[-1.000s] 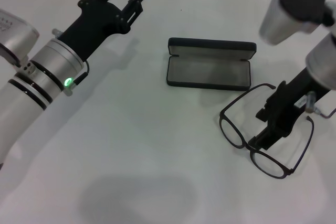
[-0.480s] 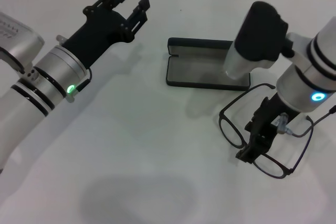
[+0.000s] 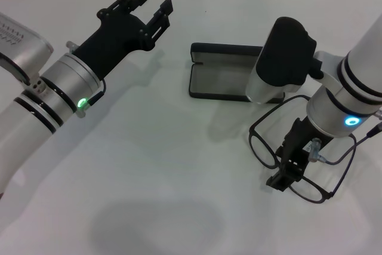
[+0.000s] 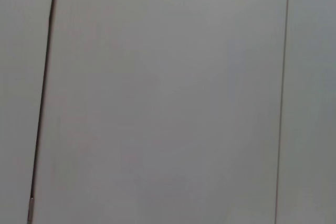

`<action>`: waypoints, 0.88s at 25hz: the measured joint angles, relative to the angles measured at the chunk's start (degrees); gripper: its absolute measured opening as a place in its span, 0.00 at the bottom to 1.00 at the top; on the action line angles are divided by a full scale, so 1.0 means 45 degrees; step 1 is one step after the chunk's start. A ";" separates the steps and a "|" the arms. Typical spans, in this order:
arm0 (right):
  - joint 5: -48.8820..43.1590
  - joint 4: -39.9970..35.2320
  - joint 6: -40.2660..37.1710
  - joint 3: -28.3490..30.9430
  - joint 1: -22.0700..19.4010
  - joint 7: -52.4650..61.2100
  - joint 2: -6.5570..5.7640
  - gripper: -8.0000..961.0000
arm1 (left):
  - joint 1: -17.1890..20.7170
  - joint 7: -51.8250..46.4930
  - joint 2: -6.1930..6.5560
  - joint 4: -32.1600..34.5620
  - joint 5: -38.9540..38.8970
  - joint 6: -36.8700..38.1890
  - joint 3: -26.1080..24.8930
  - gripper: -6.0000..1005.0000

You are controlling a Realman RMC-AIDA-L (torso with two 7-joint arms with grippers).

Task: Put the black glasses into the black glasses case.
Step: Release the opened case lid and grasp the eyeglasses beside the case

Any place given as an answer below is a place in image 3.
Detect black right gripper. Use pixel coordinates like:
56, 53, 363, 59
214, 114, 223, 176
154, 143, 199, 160
265, 116, 332, 193

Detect right wrist cable with connectors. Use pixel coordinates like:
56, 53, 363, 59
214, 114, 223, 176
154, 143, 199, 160
309, 122, 382, 166

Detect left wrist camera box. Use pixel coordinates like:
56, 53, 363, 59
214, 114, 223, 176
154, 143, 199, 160
0, 12, 54, 86

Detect black frame glasses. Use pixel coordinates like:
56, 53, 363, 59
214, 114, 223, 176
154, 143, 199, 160
248, 94, 358, 205

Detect left wrist cable with connectors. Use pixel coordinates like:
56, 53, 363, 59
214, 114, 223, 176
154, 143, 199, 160
67, 41, 107, 119

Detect black glasses case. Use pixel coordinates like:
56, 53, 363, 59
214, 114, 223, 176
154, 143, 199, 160
188, 42, 284, 104

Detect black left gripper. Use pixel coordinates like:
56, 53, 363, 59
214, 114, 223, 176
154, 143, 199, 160
72, 0, 175, 80

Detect wrist cable with connectors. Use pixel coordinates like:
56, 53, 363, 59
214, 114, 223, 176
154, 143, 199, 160
67, 41, 107, 119
309, 122, 382, 166

